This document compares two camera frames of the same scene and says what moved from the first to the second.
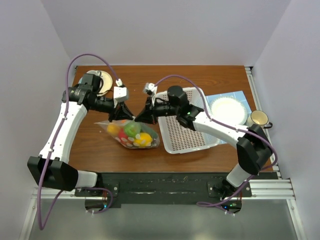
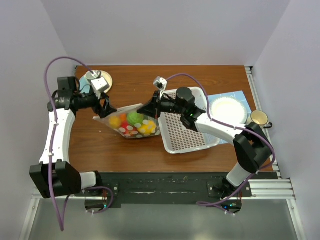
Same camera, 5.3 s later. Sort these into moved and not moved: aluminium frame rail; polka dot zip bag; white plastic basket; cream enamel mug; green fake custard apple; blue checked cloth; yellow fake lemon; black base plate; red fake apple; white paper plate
Moved: yellow fake lemon; red fake apple; polka dot zip bag; green fake custard apple
Not moved: cream enamel mug; aluminium frame rail; white plastic basket; blue checked cloth; black base plate; white paper plate
